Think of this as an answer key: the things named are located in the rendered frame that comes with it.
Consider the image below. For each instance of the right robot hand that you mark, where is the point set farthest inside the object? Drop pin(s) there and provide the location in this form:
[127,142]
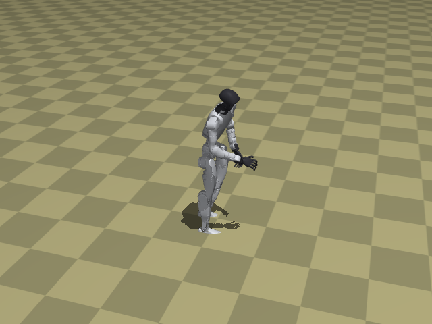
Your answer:
[247,161]

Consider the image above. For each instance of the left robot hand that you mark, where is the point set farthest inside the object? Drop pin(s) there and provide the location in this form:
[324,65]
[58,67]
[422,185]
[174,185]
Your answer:
[236,152]

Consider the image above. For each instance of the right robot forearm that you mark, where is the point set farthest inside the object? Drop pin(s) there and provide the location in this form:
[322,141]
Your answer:
[221,153]

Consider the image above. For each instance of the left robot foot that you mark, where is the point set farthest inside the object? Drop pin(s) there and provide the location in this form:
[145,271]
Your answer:
[212,214]

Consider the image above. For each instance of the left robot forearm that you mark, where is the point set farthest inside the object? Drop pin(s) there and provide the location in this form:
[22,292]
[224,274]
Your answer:
[231,137]

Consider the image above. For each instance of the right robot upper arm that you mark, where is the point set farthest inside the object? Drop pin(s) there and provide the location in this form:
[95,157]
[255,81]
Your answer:
[212,127]

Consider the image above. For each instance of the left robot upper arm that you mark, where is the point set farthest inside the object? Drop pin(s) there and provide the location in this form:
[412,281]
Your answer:
[231,124]

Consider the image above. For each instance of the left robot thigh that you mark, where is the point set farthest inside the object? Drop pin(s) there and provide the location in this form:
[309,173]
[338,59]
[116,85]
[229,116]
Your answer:
[221,167]

